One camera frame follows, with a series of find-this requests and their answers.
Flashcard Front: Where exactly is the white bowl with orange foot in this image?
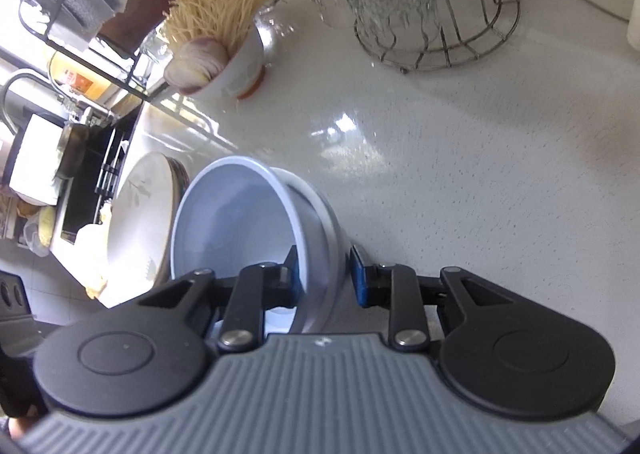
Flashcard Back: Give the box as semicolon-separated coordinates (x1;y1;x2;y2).
192;24;266;100

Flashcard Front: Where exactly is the black sink drain rack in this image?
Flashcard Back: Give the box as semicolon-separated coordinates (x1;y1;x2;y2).
95;126;131;195

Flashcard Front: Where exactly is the light blue plastic bowl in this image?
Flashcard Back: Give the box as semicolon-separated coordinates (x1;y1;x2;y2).
270;168;347;335
170;156;306;335

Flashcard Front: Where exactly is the yellow dish cloth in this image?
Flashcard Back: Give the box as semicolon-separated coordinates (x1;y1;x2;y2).
75;204;113;299

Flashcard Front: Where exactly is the clear drinking glass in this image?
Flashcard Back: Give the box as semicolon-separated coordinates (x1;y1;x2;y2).
140;28;169;80

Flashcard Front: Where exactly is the pale purple onion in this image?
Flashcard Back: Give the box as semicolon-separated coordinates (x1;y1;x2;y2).
164;36;231;94

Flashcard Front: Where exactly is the black dish rack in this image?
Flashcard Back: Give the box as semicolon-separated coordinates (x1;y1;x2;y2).
0;0;211;102

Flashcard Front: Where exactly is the white floral plate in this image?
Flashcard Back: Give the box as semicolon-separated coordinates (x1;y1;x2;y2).
102;151;188;307

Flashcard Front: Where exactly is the dark metal pot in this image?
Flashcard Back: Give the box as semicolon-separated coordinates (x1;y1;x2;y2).
52;124;92;179

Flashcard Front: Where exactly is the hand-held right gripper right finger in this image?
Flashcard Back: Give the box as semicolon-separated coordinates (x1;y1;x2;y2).
350;245;556;352

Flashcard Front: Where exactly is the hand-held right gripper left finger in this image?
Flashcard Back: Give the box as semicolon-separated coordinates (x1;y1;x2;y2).
137;245;302;354

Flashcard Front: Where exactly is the yellow detergent bottle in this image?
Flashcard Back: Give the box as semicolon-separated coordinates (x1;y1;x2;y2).
47;51;116;99

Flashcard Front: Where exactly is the white towel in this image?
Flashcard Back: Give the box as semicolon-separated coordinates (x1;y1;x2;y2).
10;114;66;205

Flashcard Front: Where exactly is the bundle of dried noodles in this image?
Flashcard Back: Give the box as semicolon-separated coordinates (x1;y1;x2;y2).
160;0;286;54

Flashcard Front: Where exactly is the wire cup rack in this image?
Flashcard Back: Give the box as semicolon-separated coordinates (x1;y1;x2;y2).
352;0;521;73

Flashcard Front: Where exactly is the chrome curved faucet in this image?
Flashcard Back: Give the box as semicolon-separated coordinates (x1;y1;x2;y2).
0;71;76;135

